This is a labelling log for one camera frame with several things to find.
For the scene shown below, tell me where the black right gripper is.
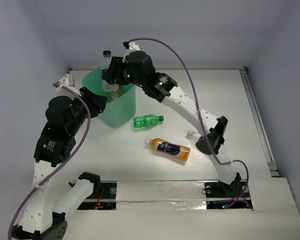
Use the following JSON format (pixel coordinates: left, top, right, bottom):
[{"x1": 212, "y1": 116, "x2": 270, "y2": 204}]
[{"x1": 101, "y1": 55, "x2": 146, "y2": 89}]

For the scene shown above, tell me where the small orange pulp bottle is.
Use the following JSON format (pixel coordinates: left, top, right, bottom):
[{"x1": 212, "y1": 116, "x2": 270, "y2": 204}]
[{"x1": 109, "y1": 86, "x2": 122, "y2": 102}]

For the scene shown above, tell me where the clear bottle with black label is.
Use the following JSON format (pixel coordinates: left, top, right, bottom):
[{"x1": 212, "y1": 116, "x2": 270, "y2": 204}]
[{"x1": 100, "y1": 50, "x2": 119, "y2": 92}]

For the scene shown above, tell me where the green plastic soda bottle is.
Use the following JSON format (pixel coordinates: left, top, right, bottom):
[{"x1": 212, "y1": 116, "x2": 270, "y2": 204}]
[{"x1": 133, "y1": 114, "x2": 164, "y2": 129}]

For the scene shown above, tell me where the orange bottle with blue label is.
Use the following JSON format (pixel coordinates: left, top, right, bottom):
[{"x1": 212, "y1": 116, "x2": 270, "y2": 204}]
[{"x1": 142, "y1": 138, "x2": 191, "y2": 166}]

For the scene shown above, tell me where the clear water bottle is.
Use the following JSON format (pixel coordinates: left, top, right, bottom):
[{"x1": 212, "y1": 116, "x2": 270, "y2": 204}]
[{"x1": 186, "y1": 129, "x2": 228, "y2": 161}]

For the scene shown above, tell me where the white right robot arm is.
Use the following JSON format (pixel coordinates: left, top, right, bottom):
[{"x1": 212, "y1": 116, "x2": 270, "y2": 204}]
[{"x1": 101, "y1": 50, "x2": 241, "y2": 196}]

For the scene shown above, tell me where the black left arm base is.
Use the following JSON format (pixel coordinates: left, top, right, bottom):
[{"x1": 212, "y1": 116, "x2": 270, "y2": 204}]
[{"x1": 77, "y1": 181, "x2": 117, "y2": 210}]

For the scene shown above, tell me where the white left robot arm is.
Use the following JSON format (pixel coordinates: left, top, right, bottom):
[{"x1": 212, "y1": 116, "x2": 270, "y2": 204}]
[{"x1": 7, "y1": 83, "x2": 107, "y2": 240}]

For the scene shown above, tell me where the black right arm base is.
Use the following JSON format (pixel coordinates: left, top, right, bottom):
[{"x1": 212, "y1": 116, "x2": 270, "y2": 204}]
[{"x1": 201, "y1": 173, "x2": 253, "y2": 210}]

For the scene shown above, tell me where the green plastic bin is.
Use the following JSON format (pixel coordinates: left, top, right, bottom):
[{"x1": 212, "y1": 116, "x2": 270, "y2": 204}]
[{"x1": 82, "y1": 67, "x2": 136, "y2": 128}]

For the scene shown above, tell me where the silver foil tape strip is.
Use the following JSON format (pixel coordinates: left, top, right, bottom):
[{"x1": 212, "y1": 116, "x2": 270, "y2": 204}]
[{"x1": 115, "y1": 180, "x2": 207, "y2": 211}]

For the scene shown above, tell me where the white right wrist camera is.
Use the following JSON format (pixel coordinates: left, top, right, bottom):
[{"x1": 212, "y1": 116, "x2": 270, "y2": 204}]
[{"x1": 122, "y1": 41, "x2": 141, "y2": 63}]

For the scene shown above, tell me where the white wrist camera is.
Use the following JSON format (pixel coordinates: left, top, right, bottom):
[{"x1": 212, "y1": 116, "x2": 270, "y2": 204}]
[
  {"x1": 122, "y1": 41, "x2": 141, "y2": 63},
  {"x1": 52, "y1": 73, "x2": 81, "y2": 98}
]

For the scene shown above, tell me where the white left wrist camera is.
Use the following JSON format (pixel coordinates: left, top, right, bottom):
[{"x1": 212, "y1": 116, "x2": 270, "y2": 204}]
[{"x1": 52, "y1": 73, "x2": 81, "y2": 98}]

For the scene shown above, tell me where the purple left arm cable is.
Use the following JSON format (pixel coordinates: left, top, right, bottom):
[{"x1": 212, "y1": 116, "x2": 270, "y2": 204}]
[{"x1": 7, "y1": 82, "x2": 92, "y2": 240}]

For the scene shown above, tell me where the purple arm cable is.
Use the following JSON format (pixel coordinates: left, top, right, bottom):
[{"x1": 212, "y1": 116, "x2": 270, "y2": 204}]
[
  {"x1": 123, "y1": 37, "x2": 250, "y2": 210},
  {"x1": 7, "y1": 82, "x2": 92, "y2": 240}
]

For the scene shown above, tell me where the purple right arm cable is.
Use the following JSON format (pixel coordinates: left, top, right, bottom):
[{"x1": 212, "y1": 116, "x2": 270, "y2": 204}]
[{"x1": 123, "y1": 37, "x2": 250, "y2": 210}]

